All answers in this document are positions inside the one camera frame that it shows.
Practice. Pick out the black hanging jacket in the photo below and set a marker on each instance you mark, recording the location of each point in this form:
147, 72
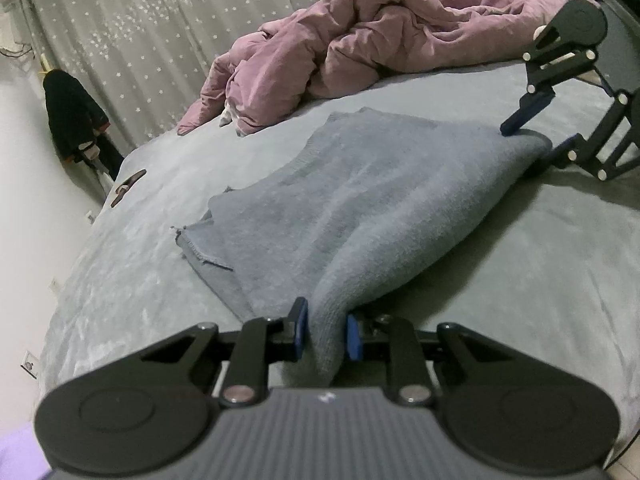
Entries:
67, 110

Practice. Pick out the brown wooden brush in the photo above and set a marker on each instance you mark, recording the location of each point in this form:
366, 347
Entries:
132, 178

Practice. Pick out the yellow stick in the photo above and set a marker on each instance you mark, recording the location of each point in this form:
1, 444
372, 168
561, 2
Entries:
46, 65

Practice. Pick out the grey knitted sweater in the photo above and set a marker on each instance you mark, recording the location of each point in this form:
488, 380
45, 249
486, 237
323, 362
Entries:
375, 200

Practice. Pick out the grey star-print curtain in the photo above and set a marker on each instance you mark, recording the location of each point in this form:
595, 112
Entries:
150, 50

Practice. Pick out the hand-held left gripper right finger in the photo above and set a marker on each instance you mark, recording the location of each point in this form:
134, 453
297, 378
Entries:
353, 340

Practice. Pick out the pink duvet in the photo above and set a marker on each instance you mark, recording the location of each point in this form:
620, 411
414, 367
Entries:
350, 45

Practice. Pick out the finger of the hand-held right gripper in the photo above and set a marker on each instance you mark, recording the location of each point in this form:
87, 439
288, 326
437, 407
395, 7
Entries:
520, 117
567, 156

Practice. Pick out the purple folded cloth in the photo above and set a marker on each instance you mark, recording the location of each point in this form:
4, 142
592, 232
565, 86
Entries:
17, 455

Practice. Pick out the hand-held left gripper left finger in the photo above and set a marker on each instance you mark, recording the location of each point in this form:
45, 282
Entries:
300, 330

